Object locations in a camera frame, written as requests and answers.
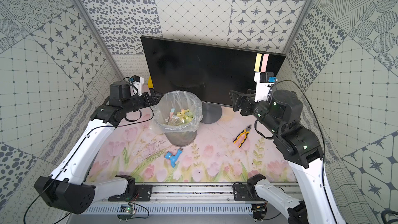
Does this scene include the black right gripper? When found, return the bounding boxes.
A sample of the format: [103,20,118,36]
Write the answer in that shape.
[230,89,281,135]

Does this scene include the yellow sticky note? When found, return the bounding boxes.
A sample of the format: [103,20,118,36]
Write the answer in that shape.
[254,54,263,72]

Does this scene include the pink sticky note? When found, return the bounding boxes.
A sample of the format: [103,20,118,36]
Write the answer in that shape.
[260,54,269,73]

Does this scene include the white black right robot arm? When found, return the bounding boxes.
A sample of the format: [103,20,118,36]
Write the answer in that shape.
[230,90,345,224]

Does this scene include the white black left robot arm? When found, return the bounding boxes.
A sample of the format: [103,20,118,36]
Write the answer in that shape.
[34,79,163,214]

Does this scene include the yellow object behind monitor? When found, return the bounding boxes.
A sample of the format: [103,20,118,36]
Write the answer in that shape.
[147,76,154,89]

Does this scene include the grey round monitor stand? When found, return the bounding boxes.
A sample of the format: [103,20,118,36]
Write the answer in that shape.
[201,102,222,124]

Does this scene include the discarded sticky notes pile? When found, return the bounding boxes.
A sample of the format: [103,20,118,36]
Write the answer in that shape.
[165,108,194,126]

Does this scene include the black AOC computer monitor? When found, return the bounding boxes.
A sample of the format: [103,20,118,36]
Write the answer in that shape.
[141,36,286,106]

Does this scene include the clear plastic bin liner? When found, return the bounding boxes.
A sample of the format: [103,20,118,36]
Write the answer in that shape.
[150,91,203,133]

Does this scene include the yellow black pliers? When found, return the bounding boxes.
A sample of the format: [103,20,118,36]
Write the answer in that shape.
[233,124,252,148]

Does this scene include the grey trash bin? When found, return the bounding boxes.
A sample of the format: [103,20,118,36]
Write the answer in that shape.
[164,131,198,147]

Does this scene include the blue toy drill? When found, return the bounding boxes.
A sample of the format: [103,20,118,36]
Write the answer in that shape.
[165,148,183,168]

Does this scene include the right circuit board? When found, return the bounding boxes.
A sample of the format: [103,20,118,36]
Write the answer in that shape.
[251,204,267,221]

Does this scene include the circuit board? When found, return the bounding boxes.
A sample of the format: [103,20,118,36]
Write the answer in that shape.
[251,204,267,221]
[117,204,136,221]

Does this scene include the left circuit board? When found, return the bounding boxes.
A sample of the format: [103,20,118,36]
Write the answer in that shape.
[117,204,136,221]

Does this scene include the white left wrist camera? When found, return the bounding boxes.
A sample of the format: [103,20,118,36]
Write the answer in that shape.
[128,75,145,96]

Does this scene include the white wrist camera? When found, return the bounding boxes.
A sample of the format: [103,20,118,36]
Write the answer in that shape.
[254,72,277,103]
[128,75,145,96]

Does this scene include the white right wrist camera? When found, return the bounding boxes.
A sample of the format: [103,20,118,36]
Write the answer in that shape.
[254,72,277,103]

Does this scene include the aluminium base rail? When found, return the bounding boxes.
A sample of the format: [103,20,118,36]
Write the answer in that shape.
[84,182,304,217]

